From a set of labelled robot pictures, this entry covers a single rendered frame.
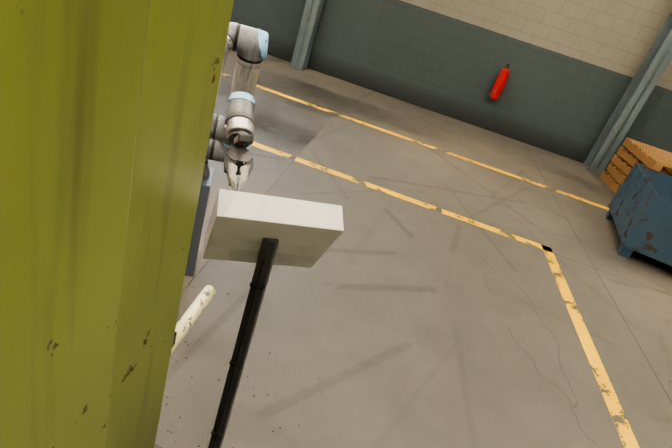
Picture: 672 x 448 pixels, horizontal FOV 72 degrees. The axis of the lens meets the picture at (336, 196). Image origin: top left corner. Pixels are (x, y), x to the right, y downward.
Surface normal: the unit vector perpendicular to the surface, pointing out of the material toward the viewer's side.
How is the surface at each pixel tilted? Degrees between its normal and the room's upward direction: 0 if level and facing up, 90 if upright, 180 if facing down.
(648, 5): 90
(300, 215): 30
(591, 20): 90
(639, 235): 90
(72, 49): 90
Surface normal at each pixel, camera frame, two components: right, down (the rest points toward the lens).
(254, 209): 0.36, -0.49
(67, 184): 0.94, 0.33
